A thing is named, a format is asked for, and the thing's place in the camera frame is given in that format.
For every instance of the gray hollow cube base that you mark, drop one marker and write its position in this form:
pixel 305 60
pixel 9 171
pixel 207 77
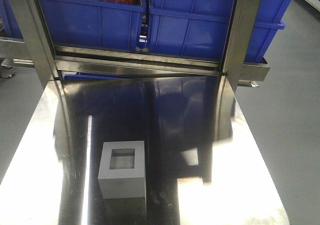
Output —
pixel 122 170

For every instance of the blue plastic bin right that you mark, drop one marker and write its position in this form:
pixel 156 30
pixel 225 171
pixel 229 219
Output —
pixel 198 28

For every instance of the blue bin with red contents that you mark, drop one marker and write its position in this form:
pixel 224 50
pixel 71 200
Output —
pixel 94 23

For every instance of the stainless steel rack frame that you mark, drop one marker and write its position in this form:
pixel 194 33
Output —
pixel 50 61

